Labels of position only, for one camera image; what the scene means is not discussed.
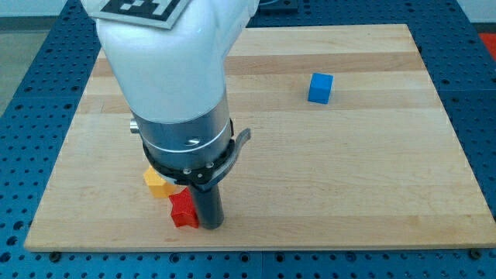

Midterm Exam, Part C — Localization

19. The red star block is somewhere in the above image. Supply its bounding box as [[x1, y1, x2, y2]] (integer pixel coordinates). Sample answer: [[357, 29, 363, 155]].
[[169, 188, 199, 229]]

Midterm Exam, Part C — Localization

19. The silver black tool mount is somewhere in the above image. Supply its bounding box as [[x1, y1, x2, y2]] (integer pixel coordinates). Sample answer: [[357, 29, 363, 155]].
[[130, 96, 251, 191]]

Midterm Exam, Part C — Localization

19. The light wooden board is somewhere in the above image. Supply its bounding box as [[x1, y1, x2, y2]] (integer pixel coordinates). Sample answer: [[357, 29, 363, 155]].
[[24, 24, 495, 252]]

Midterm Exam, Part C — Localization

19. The blue cube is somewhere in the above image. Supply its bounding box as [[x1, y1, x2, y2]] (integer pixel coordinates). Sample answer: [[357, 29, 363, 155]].
[[308, 73, 334, 105]]

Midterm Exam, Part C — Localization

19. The black white fiducial marker tag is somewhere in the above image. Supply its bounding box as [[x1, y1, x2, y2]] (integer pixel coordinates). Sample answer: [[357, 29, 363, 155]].
[[88, 0, 190, 29]]

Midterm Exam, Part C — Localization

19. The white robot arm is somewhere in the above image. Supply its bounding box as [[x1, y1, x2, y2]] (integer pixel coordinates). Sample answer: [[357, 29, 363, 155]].
[[83, 0, 259, 229]]

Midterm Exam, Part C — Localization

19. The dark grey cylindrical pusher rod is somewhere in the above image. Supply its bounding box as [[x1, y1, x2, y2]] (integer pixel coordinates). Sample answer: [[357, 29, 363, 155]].
[[188, 184, 224, 229]]

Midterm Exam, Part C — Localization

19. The yellow hexagon block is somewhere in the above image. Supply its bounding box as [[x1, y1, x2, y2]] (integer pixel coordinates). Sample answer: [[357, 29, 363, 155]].
[[143, 166, 177, 198]]

